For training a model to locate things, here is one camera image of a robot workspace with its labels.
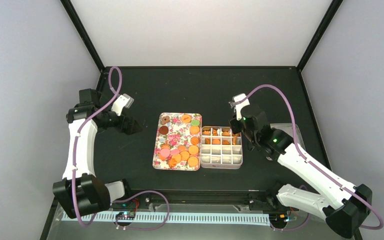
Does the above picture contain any yellow cracker with red mark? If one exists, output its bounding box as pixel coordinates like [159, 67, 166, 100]
[180, 114, 192, 124]

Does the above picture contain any white slotted cable duct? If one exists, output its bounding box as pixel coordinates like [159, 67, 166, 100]
[60, 210, 272, 227]

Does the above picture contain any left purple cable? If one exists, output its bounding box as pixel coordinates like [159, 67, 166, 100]
[71, 66, 170, 232]

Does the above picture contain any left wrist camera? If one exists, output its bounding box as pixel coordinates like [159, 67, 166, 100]
[111, 93, 134, 116]

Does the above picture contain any brown flower cookie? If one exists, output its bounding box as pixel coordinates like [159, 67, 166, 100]
[160, 115, 171, 125]

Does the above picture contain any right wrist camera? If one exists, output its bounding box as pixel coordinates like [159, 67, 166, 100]
[229, 93, 250, 121]

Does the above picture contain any dark brown round cookie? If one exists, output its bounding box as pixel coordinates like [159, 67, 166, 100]
[158, 125, 169, 135]

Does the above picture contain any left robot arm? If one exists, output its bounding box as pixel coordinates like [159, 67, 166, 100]
[52, 88, 142, 219]

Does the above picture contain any clear plastic tin lid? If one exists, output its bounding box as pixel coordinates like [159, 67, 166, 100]
[270, 123, 303, 142]

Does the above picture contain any pink divided cookie tin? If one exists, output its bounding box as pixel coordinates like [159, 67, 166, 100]
[200, 126, 243, 170]

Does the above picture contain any black frame post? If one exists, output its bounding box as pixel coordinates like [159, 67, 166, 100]
[60, 0, 106, 73]

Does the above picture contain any pink sandwich cookie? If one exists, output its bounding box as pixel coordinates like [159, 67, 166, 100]
[159, 148, 171, 159]

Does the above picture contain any floral cookie tray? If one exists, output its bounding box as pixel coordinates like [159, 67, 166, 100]
[152, 112, 203, 171]

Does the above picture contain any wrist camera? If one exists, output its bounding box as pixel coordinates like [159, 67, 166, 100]
[229, 93, 250, 121]
[111, 93, 134, 116]

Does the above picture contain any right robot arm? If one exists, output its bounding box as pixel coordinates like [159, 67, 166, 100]
[230, 104, 373, 239]

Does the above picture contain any green macaron cookie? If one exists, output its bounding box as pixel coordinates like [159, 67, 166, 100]
[190, 119, 201, 126]

